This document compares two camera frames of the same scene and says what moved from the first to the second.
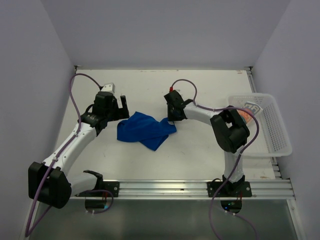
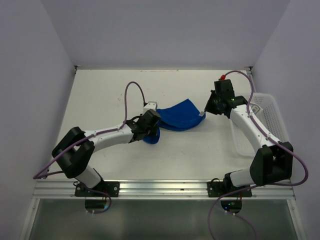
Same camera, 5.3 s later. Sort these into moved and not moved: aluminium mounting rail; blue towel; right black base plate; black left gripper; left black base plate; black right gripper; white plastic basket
Moved: blue towel; black right gripper; black left gripper
Not moved: aluminium mounting rail; right black base plate; left black base plate; white plastic basket
